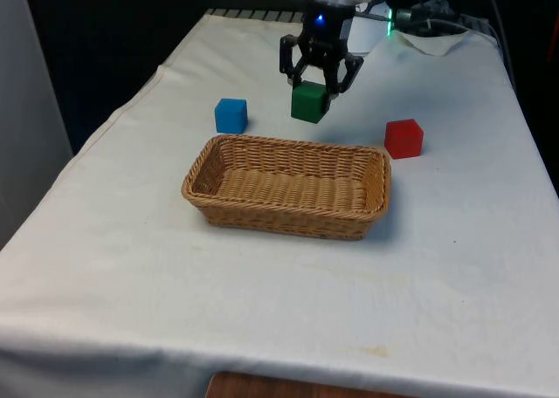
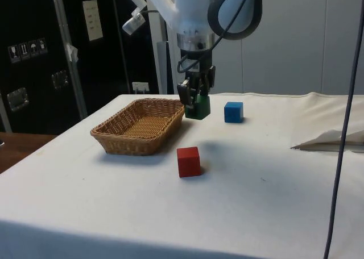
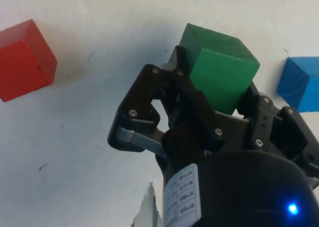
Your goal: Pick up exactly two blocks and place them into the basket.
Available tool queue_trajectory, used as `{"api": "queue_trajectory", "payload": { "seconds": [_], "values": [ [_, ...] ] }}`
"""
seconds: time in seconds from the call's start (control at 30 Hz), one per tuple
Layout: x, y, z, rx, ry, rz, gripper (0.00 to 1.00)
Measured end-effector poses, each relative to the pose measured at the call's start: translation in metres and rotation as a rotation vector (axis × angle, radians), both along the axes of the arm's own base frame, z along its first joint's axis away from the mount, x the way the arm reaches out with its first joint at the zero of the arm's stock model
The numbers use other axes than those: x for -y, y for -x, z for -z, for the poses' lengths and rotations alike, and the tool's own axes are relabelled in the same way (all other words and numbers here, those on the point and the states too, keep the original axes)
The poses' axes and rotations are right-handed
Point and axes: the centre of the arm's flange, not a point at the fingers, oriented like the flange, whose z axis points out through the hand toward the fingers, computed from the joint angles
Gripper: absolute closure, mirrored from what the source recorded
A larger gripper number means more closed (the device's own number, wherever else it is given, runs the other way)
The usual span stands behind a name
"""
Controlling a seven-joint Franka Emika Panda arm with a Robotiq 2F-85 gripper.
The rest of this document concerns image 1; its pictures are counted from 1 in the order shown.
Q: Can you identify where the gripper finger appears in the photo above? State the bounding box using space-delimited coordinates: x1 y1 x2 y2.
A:
279 33 317 89
320 49 365 113

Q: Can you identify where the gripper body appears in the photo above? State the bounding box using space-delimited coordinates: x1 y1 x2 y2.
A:
300 2 354 51

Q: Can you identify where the green cube block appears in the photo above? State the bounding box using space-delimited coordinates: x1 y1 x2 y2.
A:
290 81 329 125

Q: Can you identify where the wicker basket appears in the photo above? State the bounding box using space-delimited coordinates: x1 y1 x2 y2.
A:
179 133 393 242

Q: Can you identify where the blue cube block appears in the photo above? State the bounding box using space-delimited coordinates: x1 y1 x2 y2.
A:
213 97 249 134

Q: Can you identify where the red cube block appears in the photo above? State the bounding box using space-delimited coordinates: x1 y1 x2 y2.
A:
383 118 425 161

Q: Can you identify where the grey cable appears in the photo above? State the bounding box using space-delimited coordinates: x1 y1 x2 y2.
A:
483 0 517 85

